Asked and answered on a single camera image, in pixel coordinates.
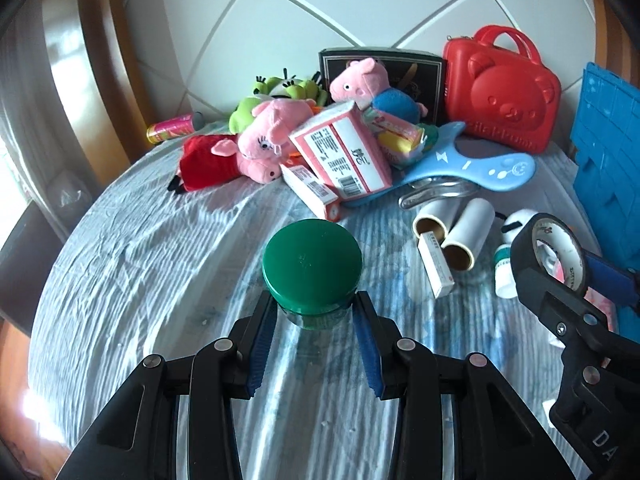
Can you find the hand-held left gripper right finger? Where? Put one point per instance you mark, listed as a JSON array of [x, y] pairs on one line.
[[367, 355]]

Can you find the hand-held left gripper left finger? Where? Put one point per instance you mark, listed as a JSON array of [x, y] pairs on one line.
[[257, 355]]

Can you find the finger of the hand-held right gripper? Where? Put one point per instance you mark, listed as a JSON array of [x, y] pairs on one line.
[[570, 317], [607, 272]]

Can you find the black tape roll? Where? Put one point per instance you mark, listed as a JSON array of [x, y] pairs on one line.
[[522, 240]]

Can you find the green lid jar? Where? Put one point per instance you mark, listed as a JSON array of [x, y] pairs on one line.
[[312, 260]]

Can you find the blue plastic storage crate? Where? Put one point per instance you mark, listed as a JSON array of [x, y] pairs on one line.
[[605, 160]]

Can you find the round wooden desktop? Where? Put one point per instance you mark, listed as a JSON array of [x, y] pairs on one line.
[[17, 385]]

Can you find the pink tissue pack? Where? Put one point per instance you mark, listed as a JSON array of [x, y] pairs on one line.
[[600, 305]]

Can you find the white bottle green label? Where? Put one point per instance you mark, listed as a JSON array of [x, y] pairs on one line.
[[504, 280]]

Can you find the thin white box red end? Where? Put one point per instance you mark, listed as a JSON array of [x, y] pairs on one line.
[[440, 275]]

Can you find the white paper roll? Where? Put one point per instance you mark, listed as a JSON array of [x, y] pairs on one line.
[[472, 225], [442, 212]]

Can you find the striped grey tablecloth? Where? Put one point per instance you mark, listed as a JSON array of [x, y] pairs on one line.
[[150, 260]]

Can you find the light blue plastic gadget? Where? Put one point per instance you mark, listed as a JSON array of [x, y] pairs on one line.
[[480, 170]]

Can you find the small red white box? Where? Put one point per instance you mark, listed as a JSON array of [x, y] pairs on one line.
[[312, 190]]

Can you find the pink pig plush red dress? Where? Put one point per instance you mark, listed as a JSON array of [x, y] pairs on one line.
[[210, 160]]

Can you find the large pink white box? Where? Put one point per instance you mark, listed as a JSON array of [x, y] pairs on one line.
[[345, 155]]

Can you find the red bear-face carry case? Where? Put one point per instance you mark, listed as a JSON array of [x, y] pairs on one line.
[[500, 100]]

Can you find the colourful snack packet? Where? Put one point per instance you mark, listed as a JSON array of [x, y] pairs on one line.
[[395, 132]]

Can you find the pink yellow can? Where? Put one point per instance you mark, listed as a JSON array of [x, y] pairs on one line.
[[172, 130]]

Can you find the lime green plush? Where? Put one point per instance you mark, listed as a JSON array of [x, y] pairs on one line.
[[245, 112]]

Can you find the pink pig plush blue shirt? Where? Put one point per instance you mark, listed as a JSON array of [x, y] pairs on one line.
[[395, 102]]

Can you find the dark green frog plush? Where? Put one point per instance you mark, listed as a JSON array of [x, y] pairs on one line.
[[295, 91]]

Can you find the black gift box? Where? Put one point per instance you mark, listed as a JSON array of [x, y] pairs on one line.
[[420, 80]]

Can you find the wooden door frame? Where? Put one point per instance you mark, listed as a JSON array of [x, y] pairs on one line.
[[617, 40]]

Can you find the wooden wall trim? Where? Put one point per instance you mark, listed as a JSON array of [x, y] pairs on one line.
[[115, 60]]

